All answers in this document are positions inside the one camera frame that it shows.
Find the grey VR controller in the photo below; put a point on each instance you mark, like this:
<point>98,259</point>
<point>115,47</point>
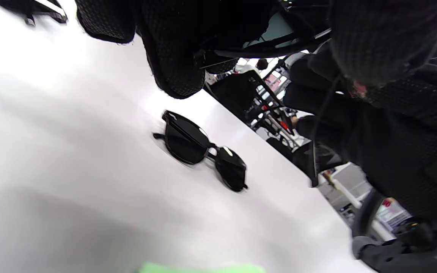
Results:
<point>412,250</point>

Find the black thick-framed sunglasses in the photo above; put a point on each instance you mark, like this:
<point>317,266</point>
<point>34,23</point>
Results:
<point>184,142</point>

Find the black sunglasses gold metal bridge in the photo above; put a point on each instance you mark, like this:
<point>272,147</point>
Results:
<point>21,5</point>

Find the green cleaning cloth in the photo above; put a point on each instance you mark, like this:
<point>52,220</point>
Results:
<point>203,268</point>

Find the person's left hand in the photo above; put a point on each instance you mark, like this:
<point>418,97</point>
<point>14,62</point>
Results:
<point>173,45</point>

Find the person's right hand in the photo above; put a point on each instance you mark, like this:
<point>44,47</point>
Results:
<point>393,144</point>

